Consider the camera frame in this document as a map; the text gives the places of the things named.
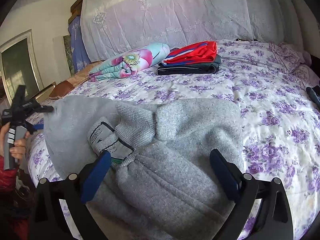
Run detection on blue denim jeans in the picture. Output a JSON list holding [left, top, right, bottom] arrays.
[[306, 85, 320, 107]]

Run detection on folded teal pink floral blanket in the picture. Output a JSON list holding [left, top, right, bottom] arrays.
[[89, 43, 170, 81]]

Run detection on orange brown pillow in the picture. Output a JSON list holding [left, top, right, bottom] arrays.
[[49, 61, 102, 100]]

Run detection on person left hand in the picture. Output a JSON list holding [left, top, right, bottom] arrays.
[[0, 123, 30, 165]]

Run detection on purple floral pillow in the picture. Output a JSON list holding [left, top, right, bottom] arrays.
[[270, 43, 312, 74]]

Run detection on folded dark garments stack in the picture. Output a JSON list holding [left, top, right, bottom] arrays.
[[156, 54, 221, 75]]

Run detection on white framed mirror door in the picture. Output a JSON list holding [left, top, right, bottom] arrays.
[[1, 29, 44, 103]]

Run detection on folded red blue white garment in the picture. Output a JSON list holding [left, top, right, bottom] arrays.
[[162, 41, 217, 66]]

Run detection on lilac lace covered headboard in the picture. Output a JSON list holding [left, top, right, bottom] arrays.
[[81, 0, 303, 61]]

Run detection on blue patterned cushion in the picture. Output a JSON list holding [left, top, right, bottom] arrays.
[[68, 16, 91, 73]]

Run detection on red puffer jacket sleeve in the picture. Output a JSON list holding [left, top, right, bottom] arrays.
[[0, 156, 18, 193]]

